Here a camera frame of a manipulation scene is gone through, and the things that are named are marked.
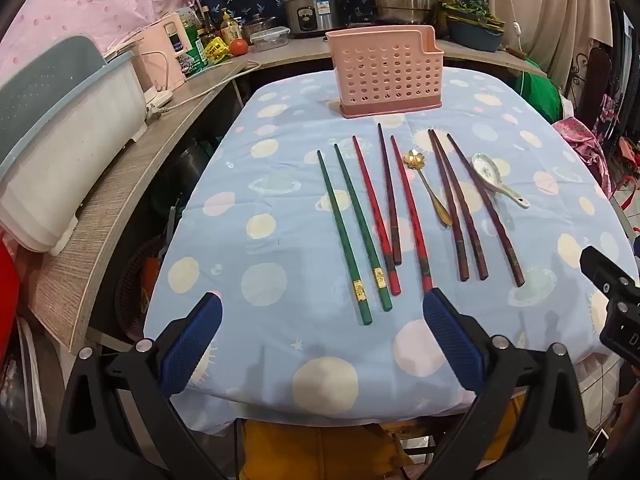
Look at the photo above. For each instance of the yellow packet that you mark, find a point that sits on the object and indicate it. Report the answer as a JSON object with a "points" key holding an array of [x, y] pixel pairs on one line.
{"points": [[216, 50]]}

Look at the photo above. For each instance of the pink dotted curtain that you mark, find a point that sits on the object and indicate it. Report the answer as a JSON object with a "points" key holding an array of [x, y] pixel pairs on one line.
{"points": [[90, 5]]}

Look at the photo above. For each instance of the green plastic bag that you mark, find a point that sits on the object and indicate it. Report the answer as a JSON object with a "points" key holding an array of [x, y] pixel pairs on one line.
{"points": [[540, 90]]}

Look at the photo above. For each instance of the blue plastic basin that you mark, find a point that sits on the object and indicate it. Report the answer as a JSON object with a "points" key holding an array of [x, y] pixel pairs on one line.
{"points": [[475, 36]]}

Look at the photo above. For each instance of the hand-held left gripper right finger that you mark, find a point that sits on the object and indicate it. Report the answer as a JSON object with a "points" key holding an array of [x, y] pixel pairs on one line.
{"points": [[450, 345]]}

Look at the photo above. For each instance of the dark wooden chair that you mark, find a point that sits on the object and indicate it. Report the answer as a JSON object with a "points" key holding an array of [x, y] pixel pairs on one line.
{"points": [[595, 90]]}

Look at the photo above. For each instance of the white dish rack with lid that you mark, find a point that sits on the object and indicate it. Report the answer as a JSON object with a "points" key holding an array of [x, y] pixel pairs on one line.
{"points": [[65, 160]]}

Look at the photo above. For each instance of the red chopstick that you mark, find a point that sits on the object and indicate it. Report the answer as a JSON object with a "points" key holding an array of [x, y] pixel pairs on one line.
{"points": [[372, 200], [411, 210]]}

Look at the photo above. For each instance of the green leafy vegetables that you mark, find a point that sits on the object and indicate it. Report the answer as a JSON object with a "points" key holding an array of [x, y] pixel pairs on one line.
{"points": [[470, 9]]}

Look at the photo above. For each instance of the pink perforated utensil holder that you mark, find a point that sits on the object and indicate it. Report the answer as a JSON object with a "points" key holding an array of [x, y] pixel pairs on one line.
{"points": [[382, 75]]}

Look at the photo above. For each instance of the beige curtain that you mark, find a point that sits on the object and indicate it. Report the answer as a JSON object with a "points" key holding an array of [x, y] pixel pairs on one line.
{"points": [[550, 10]]}

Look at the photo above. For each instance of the pink plastic basket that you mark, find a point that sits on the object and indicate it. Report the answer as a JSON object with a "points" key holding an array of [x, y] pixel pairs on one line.
{"points": [[131, 290]]}

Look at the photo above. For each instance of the blue planet print tablecloth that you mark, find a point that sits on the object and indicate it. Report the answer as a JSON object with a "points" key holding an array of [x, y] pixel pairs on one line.
{"points": [[280, 240]]}

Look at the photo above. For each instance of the person's right forearm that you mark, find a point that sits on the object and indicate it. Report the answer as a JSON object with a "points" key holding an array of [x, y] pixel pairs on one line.
{"points": [[629, 410]]}

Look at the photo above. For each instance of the white power strip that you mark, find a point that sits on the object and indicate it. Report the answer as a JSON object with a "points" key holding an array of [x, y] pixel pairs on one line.
{"points": [[157, 105]]}

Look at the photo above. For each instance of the small lidded steel pot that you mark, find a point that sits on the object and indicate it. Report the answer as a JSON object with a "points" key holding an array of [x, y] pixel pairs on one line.
{"points": [[259, 25]]}

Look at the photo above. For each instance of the white floral ceramic spoon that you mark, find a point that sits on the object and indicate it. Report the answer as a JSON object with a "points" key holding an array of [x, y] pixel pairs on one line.
{"points": [[484, 167]]}

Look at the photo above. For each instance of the pink electric kettle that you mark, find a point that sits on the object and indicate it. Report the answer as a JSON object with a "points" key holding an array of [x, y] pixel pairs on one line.
{"points": [[160, 55]]}

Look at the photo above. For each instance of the green chopstick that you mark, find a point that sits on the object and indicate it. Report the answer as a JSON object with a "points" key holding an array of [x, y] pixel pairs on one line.
{"points": [[345, 240], [357, 215]]}

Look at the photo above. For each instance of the wooden counter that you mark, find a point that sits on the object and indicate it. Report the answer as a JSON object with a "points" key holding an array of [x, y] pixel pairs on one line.
{"points": [[115, 200]]}

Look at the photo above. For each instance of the yellow label bottle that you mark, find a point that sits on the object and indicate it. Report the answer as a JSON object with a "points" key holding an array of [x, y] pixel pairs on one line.
{"points": [[230, 30]]}

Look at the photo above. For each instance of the green tin can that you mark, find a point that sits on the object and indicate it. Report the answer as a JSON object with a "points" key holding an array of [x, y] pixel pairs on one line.
{"points": [[195, 52]]}

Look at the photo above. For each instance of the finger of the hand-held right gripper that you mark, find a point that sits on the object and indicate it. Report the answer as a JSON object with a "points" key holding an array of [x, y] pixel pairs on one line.
{"points": [[602, 267]]}

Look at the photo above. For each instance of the clear food container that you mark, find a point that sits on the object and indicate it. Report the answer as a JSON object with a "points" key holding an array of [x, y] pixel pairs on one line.
{"points": [[270, 39]]}

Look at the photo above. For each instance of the red tomato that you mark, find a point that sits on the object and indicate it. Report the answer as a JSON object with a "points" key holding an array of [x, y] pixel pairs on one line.
{"points": [[239, 47]]}

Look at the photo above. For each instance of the dark sauce bottle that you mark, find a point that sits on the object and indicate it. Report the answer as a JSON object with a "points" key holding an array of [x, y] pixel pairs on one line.
{"points": [[205, 22]]}

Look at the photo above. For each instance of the pink patterned cloth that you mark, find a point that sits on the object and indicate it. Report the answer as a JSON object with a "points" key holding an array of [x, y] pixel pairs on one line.
{"points": [[582, 150]]}

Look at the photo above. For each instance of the yellow cloth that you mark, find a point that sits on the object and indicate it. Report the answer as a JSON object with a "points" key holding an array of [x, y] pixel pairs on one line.
{"points": [[300, 452]]}

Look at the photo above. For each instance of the silver rice cooker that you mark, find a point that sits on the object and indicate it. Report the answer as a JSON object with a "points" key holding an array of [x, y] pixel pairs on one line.
{"points": [[312, 7]]}

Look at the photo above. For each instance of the gold flower spoon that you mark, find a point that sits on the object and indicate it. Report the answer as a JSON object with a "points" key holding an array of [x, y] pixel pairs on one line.
{"points": [[431, 192]]}

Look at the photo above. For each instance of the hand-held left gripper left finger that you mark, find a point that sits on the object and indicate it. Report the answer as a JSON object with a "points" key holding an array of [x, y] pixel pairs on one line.
{"points": [[195, 345]]}

